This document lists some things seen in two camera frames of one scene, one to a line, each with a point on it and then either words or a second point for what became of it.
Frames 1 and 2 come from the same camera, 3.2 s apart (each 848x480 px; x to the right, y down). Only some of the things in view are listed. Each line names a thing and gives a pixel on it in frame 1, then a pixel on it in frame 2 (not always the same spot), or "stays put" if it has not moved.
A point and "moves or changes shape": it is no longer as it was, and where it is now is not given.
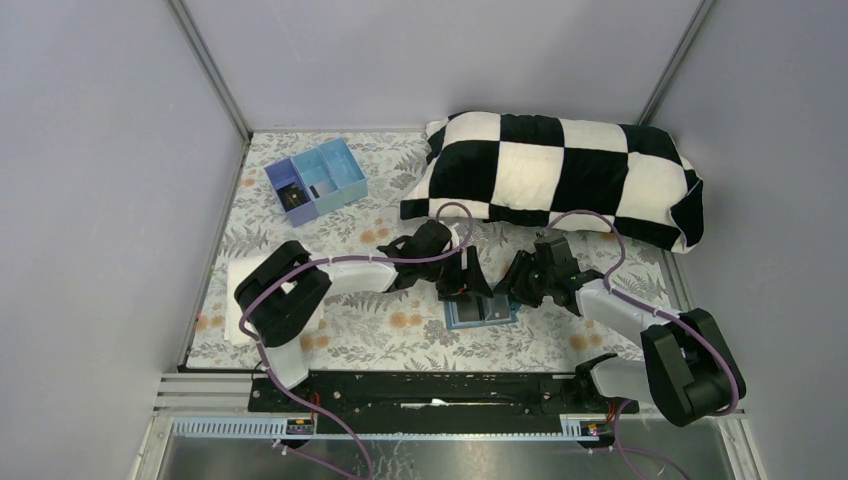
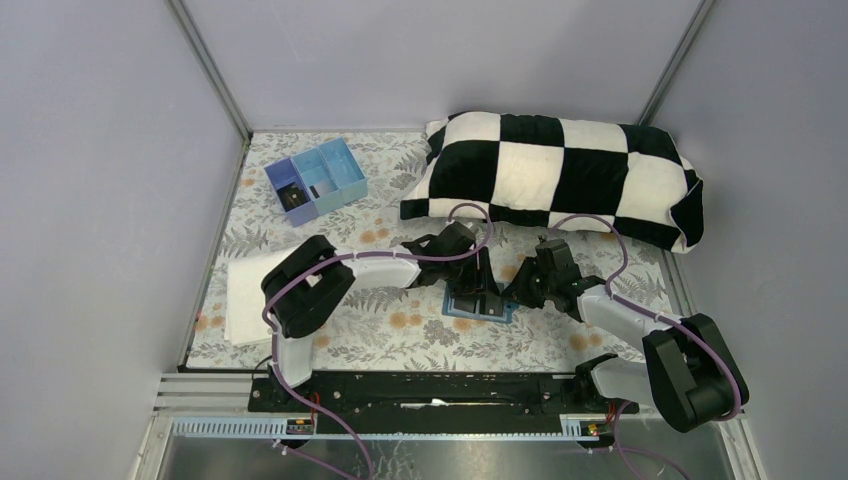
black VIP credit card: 291,196 stays put
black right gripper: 525,283 stays put
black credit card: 470,311 moves or changes shape
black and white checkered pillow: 533,169 stays put
